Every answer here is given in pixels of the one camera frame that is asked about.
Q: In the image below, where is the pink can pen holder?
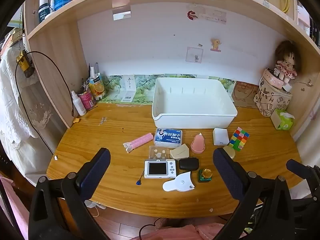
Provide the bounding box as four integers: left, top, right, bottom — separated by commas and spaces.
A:
77, 90, 97, 110

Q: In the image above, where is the yellow hanging ornament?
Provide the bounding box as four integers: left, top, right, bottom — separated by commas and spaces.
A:
16, 50, 34, 77

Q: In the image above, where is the pink paper wall note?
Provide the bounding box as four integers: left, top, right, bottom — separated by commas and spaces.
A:
186, 47, 204, 63

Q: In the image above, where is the green grape print panel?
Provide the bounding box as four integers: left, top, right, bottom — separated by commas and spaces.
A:
99, 74, 237, 104

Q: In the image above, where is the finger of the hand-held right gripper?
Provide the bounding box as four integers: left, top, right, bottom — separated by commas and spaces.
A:
286, 159, 317, 182

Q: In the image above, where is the patterned fabric bag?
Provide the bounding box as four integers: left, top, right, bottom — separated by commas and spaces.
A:
253, 67, 292, 117

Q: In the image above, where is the white tape measure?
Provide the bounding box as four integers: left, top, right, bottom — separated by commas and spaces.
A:
162, 171, 196, 193

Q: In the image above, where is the pink pear-shaped case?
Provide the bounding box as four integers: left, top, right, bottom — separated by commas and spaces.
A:
190, 132, 206, 154

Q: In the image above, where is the white digital camera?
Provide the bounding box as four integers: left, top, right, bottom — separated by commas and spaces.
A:
136, 159, 177, 185

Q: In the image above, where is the blue plastic container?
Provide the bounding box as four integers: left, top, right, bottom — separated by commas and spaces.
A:
54, 0, 73, 10

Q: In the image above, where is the green tissue pack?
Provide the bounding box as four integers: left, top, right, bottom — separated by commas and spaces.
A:
270, 108, 295, 130

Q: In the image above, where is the brown-haired rag doll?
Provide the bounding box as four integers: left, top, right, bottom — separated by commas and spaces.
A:
274, 40, 302, 84

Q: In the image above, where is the white lace curtain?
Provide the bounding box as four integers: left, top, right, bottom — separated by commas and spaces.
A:
0, 32, 54, 150

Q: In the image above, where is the white spray bottle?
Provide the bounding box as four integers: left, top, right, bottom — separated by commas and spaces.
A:
71, 90, 87, 116

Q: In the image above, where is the blue labelled plastic box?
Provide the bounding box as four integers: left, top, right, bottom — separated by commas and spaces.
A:
154, 128, 183, 147

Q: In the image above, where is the white paper wall note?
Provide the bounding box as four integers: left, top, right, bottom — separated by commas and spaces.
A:
197, 5, 227, 25

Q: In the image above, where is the clear box with white hearts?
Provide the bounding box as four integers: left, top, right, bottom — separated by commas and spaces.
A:
149, 145, 170, 159

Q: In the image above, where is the black cable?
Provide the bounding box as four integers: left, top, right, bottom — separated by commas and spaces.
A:
15, 51, 75, 140

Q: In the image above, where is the pink hair roller clip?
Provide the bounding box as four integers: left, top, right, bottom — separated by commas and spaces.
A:
123, 133, 153, 153

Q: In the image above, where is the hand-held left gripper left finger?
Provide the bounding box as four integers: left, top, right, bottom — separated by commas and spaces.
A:
29, 147, 112, 240

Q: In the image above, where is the wooden shelf unit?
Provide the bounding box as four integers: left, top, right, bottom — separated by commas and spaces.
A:
22, 0, 320, 153

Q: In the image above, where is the black rounded case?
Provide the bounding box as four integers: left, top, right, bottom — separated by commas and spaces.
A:
179, 157, 200, 172

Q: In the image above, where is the white box with barcode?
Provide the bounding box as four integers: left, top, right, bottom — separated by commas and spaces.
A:
120, 75, 137, 102

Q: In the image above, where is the white square box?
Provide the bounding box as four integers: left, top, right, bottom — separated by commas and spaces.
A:
212, 128, 229, 146

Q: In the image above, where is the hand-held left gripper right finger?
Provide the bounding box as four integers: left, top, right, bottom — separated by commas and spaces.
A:
213, 147, 300, 240

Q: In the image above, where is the colourful puzzle cube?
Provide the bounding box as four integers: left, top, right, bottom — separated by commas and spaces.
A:
229, 127, 250, 152

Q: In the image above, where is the white plastic bin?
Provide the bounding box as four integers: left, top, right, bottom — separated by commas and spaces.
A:
152, 77, 238, 129

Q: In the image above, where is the round beige disc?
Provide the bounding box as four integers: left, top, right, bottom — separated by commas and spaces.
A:
223, 145, 236, 159

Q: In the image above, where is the green bottle with gold cap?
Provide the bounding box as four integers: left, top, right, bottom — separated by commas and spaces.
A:
197, 168, 213, 183

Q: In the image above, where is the pink box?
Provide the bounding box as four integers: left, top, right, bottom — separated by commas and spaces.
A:
297, 5, 312, 27

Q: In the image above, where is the beige angular box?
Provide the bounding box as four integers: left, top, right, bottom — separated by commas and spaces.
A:
169, 144, 190, 160

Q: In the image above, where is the yellow duck wall sticker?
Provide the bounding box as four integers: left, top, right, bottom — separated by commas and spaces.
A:
210, 39, 222, 52

